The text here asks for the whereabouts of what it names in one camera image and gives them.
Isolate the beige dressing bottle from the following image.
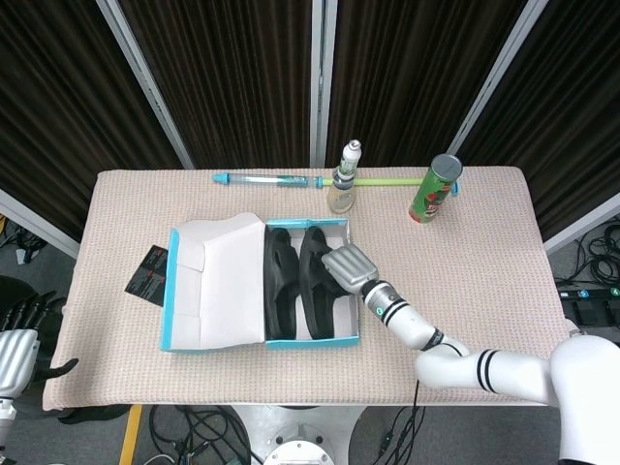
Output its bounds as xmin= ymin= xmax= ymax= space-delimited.
xmin=326 ymin=167 xmax=357 ymax=215

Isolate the blue green water squirter toy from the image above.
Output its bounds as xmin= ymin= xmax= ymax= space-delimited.
xmin=211 ymin=170 xmax=462 ymax=198

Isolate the black printed card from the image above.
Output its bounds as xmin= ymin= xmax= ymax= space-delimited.
xmin=123 ymin=244 xmax=171 ymax=308

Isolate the white green-label bottle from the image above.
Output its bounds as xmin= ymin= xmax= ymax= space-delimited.
xmin=338 ymin=139 xmax=364 ymax=178

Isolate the yellow floor tape strip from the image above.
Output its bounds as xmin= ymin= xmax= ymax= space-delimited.
xmin=117 ymin=404 xmax=145 ymax=465

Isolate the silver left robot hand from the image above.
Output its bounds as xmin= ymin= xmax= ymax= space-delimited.
xmin=0 ymin=289 xmax=80 ymax=397

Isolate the black floor cable bundle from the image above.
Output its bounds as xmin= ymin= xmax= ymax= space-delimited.
xmin=0 ymin=212 xmax=50 ymax=265
xmin=146 ymin=404 xmax=254 ymax=465
xmin=553 ymin=211 xmax=620 ymax=293

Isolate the green chip can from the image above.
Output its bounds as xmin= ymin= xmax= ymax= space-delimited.
xmin=408 ymin=153 xmax=464 ymax=226

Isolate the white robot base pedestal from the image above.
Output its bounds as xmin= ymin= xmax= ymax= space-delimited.
xmin=231 ymin=404 xmax=365 ymax=465

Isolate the light blue shoe box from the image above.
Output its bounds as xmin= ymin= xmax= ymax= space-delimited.
xmin=159 ymin=211 xmax=362 ymax=353

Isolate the black pleated curtain panel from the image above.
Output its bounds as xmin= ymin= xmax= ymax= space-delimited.
xmin=0 ymin=0 xmax=184 ymax=243
xmin=327 ymin=0 xmax=528 ymax=167
xmin=117 ymin=0 xmax=322 ymax=170
xmin=458 ymin=0 xmax=620 ymax=242

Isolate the black rubber slipper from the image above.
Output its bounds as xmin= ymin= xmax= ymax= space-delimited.
xmin=296 ymin=225 xmax=358 ymax=341
xmin=263 ymin=227 xmax=301 ymax=341

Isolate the silver aluminium partition post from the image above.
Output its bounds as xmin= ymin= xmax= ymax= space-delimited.
xmin=446 ymin=0 xmax=549 ymax=155
xmin=0 ymin=187 xmax=81 ymax=259
xmin=308 ymin=0 xmax=339 ymax=167
xmin=95 ymin=0 xmax=196 ymax=170
xmin=542 ymin=193 xmax=620 ymax=256

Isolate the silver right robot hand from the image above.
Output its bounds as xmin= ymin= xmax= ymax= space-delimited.
xmin=320 ymin=243 xmax=381 ymax=297

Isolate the beige waffle tablecloth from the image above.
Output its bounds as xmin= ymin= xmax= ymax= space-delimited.
xmin=42 ymin=167 xmax=574 ymax=413

